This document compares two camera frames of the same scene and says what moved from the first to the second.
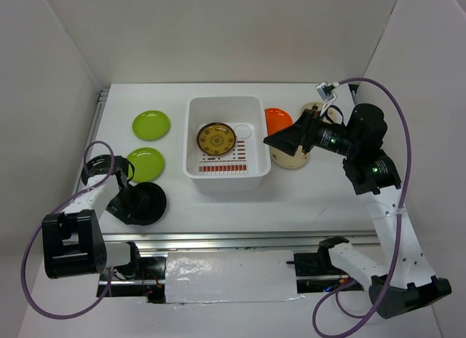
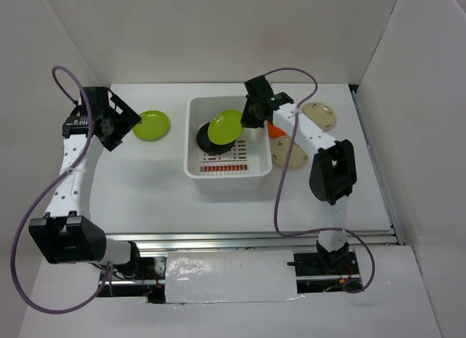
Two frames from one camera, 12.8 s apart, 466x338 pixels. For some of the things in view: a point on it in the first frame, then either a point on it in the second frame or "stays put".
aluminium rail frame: x=221 y=242 stays put
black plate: x=147 y=203 -> x=209 y=146
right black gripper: x=303 y=131 -> x=246 y=121
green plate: x=151 y=125 stays put
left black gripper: x=122 y=213 -> x=128 y=119
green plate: x=148 y=164 -> x=226 y=127
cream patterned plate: x=285 y=159 stays put
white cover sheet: x=226 y=277 stays put
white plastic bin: x=224 y=149 stays put
